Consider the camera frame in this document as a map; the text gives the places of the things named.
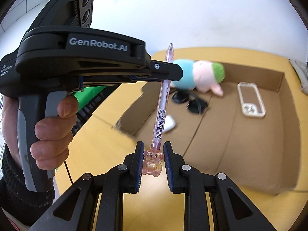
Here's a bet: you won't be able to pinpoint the green covered side table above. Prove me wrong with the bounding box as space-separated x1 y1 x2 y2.
73 86 105 110

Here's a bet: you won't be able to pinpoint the pink bear-topped pen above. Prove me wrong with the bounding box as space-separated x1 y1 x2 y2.
141 43 174 178

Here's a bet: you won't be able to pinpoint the white clear phone case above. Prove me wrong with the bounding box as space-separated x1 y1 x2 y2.
237 82 266 118

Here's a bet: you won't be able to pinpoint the black sunglasses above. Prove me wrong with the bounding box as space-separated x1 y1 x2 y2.
172 90 209 114

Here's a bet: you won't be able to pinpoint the left hand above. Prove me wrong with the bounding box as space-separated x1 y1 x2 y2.
2 95 79 170

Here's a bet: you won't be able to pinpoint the cardboard box tray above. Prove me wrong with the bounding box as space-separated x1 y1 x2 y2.
115 61 301 195

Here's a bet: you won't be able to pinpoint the grey folded cloth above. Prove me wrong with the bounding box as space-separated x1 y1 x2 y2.
289 59 308 94

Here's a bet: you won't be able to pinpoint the white earbuds case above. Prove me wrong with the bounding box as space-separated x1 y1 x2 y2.
163 115 176 133

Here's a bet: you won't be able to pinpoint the black knit sleeve forearm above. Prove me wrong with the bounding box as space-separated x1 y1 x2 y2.
1 147 55 226

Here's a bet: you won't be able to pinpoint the pig plush toy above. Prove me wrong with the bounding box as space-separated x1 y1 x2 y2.
170 59 225 96

